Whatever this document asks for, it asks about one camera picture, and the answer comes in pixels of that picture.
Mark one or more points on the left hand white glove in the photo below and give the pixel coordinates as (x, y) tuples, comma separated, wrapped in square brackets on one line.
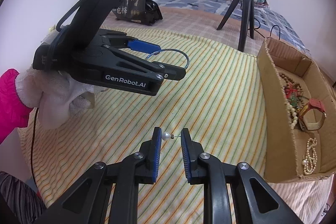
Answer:
[(57, 95)]

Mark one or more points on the black tripod stand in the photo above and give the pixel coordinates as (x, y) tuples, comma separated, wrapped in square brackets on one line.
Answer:
[(247, 20)]

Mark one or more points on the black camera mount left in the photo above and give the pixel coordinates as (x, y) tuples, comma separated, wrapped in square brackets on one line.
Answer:
[(80, 24)]

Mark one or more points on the plaid brown blanket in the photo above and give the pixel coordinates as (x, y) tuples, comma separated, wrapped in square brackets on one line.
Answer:
[(188, 22)]

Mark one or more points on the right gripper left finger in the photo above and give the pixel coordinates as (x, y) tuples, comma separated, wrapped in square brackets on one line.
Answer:
[(108, 190)]

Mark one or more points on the red strap wristwatch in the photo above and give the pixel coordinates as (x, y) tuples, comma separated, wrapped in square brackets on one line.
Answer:
[(312, 115)]

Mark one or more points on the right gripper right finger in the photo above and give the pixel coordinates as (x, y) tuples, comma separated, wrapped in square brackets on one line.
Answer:
[(232, 191)]

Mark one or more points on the red green charm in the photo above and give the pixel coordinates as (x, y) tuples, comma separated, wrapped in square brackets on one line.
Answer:
[(294, 97)]

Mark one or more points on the pink sleeve left forearm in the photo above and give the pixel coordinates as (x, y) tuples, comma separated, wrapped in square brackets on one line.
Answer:
[(14, 114)]

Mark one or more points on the cardboard tray box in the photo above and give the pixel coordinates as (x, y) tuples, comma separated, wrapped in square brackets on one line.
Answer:
[(293, 154)]

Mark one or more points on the black printed bag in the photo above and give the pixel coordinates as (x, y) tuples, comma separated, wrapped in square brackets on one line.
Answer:
[(144, 12)]

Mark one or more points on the yellow striped cloth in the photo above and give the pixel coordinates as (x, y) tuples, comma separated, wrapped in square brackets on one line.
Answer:
[(220, 101)]

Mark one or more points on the pearl earring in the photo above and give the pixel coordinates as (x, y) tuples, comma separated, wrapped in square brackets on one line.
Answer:
[(167, 136)]

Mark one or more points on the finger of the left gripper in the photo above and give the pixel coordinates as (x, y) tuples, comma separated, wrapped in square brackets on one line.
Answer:
[(131, 64), (121, 40)]

